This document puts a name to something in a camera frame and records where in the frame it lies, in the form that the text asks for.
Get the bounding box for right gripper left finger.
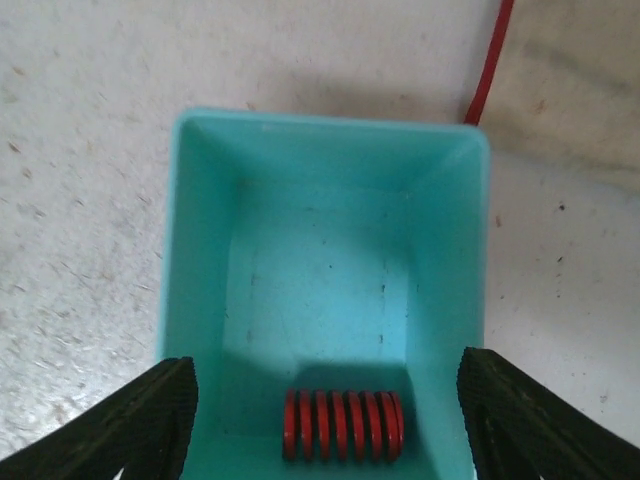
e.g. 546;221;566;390
1;357;198;479

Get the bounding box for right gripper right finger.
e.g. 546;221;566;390
456;347;639;479

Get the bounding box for blue plastic tray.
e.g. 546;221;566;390
157;109;491;479

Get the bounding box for beige work glove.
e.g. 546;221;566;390
464;1;639;192

